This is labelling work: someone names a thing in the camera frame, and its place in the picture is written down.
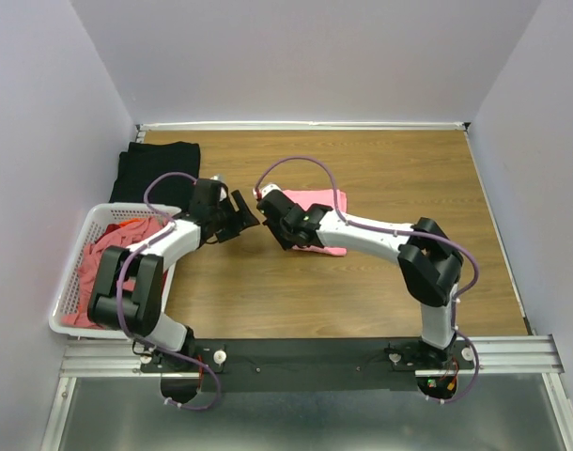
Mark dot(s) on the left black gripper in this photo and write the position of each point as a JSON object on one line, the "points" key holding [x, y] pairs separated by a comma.
{"points": [[238, 225]]}

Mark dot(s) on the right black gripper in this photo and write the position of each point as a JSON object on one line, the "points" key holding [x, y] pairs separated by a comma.
{"points": [[286, 245]]}

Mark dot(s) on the pink t shirt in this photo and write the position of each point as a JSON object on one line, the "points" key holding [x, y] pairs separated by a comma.
{"points": [[306, 198]]}

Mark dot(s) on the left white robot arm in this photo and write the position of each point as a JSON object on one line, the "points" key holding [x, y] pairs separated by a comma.
{"points": [[128, 288]]}

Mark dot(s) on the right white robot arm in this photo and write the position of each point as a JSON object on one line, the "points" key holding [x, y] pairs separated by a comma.
{"points": [[430, 266]]}

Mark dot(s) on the folded black t shirt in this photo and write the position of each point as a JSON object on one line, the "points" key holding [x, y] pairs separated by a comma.
{"points": [[143, 163]]}

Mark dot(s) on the red t shirt in basket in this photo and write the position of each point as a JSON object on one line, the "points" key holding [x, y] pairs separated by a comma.
{"points": [[126, 227]]}

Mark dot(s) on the white plastic laundry basket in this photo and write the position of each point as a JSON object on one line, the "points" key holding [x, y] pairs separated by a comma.
{"points": [[66, 301]]}

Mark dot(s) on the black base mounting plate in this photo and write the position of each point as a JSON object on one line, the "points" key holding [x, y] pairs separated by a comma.
{"points": [[309, 365]]}

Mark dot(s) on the salmon t shirt in basket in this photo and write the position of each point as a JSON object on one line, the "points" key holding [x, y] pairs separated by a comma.
{"points": [[87, 271]]}

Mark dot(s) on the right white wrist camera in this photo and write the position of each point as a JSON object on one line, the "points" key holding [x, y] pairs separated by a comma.
{"points": [[262, 191]]}

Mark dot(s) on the aluminium frame rail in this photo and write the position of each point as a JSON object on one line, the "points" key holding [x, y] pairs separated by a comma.
{"points": [[302, 125]]}

